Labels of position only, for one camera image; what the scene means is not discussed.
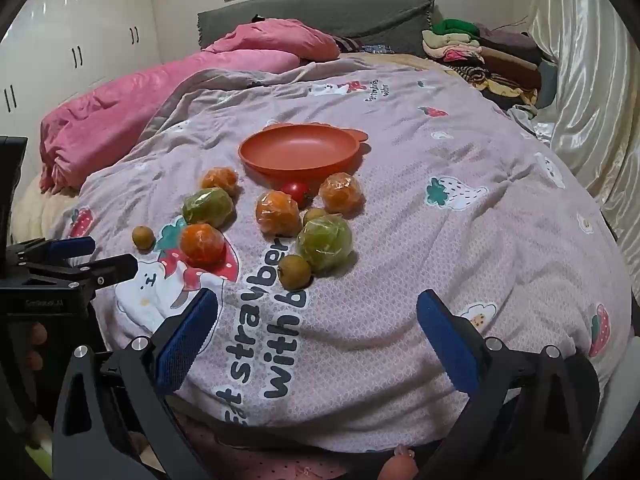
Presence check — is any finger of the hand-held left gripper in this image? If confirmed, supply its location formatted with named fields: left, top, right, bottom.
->
left=7, top=236, right=96, bottom=263
left=27, top=253, right=138, bottom=291

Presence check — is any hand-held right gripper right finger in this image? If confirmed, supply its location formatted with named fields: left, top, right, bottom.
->
left=416, top=287, right=601, bottom=480

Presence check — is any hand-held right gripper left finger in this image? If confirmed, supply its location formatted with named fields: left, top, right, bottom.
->
left=52, top=287, right=221, bottom=480

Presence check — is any plastic-wrapped orange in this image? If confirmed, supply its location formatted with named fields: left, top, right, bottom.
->
left=319, top=173, right=364, bottom=215
left=201, top=166, right=240, bottom=197
left=255, top=190, right=302, bottom=237
left=179, top=223, right=227, bottom=267

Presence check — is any plastic-wrapped green citrus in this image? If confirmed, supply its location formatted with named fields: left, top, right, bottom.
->
left=181, top=187, right=236, bottom=226
left=296, top=213, right=354, bottom=273

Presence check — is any red tomato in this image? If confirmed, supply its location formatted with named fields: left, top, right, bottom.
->
left=280, top=181, right=310, bottom=208

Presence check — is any orange plastic plate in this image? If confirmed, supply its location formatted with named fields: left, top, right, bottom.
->
left=238, top=122, right=370, bottom=186

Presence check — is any person's left hand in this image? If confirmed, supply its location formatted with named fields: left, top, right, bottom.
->
left=25, top=322, right=50, bottom=371

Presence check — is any cream fleece bed sheet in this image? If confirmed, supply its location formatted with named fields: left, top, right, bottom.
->
left=10, top=175, right=81, bottom=261

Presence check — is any strawberry printed pink blanket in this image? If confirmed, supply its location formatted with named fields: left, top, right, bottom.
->
left=65, top=52, right=633, bottom=456

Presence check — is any pink quilt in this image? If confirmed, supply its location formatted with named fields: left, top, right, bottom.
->
left=39, top=18, right=341, bottom=195

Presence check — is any white wardrobe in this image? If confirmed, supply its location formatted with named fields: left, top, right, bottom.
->
left=0, top=0, right=161, bottom=161

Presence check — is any pile of folded clothes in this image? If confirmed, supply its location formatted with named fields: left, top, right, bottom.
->
left=421, top=18, right=556, bottom=111

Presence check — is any cream satin curtain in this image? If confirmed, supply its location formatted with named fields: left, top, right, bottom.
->
left=507, top=0, right=640, bottom=311

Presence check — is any grey cushion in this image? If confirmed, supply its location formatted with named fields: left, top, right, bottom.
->
left=196, top=0, right=435, bottom=56

